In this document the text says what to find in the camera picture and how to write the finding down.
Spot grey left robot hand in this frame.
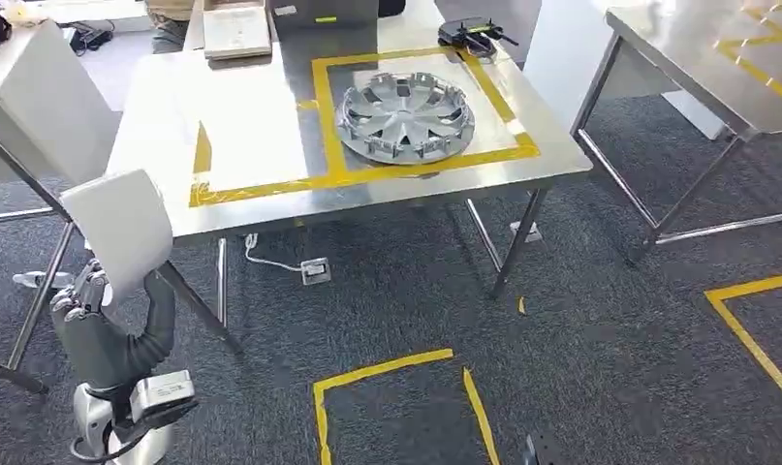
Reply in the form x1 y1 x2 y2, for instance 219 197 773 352
48 260 177 392

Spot white curved plastic panel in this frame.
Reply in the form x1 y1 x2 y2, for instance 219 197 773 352
59 169 174 308

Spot grey floor socket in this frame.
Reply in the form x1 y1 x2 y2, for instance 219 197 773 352
299 257 333 287

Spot white box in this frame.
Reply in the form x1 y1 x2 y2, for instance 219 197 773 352
0 18 123 189

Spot steel bench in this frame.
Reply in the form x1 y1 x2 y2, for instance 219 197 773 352
569 0 782 265
106 0 595 327

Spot yellow floor tape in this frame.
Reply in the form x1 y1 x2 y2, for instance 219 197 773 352
311 348 502 465
704 271 782 416

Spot yellow tape on bench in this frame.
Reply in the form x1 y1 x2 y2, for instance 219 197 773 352
188 46 542 208

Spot person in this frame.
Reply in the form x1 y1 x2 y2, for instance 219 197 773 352
143 0 197 54

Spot pale flat board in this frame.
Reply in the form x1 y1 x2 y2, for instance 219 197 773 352
202 3 274 62

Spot silver wheel hubcap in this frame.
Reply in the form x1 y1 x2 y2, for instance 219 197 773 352
335 72 477 167

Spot dark grey box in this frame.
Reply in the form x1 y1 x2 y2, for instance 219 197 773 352
267 0 381 35

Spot grey floor plate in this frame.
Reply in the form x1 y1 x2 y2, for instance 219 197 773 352
509 220 546 246

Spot black robot foot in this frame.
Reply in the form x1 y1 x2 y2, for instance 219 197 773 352
522 434 560 465

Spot black device with antennas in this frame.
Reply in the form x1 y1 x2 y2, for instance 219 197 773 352
437 16 520 60

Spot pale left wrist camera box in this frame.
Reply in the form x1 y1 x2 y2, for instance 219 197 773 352
128 370 200 429

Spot steel table frame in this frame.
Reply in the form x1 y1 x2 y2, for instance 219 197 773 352
0 121 245 397

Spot white power cable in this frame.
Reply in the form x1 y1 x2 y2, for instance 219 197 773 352
243 233 306 275

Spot black cables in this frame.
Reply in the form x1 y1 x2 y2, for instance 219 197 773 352
61 19 116 56

